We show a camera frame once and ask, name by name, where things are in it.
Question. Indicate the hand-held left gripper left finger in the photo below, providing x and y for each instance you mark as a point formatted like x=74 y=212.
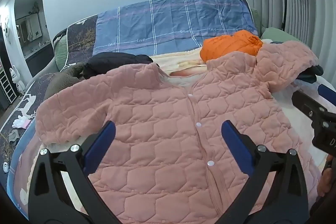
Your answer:
x=101 y=145

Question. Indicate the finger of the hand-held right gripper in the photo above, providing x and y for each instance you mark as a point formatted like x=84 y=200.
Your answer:
x=305 y=103
x=326 y=91

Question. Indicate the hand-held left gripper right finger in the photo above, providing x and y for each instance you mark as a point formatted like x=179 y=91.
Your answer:
x=236 y=145

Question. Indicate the pink quilted jacket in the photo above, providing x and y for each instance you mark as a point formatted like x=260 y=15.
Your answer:
x=162 y=113

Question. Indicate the person's right hand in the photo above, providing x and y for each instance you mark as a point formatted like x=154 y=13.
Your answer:
x=326 y=182

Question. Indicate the dark teal garment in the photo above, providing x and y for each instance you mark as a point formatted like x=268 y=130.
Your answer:
x=311 y=74

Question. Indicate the green pillow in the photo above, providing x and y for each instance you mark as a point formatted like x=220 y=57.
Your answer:
x=283 y=35

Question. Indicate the olive brown garment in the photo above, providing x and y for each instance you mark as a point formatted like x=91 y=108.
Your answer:
x=63 y=79

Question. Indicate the small white cloth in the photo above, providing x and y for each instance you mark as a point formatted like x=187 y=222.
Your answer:
x=21 y=122

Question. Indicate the black garment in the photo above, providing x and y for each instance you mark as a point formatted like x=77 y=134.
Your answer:
x=118 y=62

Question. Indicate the grey curtain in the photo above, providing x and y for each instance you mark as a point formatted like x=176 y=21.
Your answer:
x=309 y=3

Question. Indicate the orange garment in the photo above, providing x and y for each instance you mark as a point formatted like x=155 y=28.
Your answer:
x=228 y=47

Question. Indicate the green quilted cover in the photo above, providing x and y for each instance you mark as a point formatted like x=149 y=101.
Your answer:
x=61 y=52

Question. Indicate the white cat figurine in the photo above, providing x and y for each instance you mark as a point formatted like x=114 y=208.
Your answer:
x=17 y=81

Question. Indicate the dark floral bedspread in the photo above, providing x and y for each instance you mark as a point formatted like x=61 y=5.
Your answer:
x=78 y=37

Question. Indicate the white ladder shelf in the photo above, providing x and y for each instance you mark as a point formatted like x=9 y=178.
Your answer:
x=6 y=86

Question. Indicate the blue plaid quilt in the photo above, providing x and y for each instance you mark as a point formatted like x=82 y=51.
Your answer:
x=170 y=22

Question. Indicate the arched wall mirror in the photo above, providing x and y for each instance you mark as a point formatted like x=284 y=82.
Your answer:
x=29 y=24

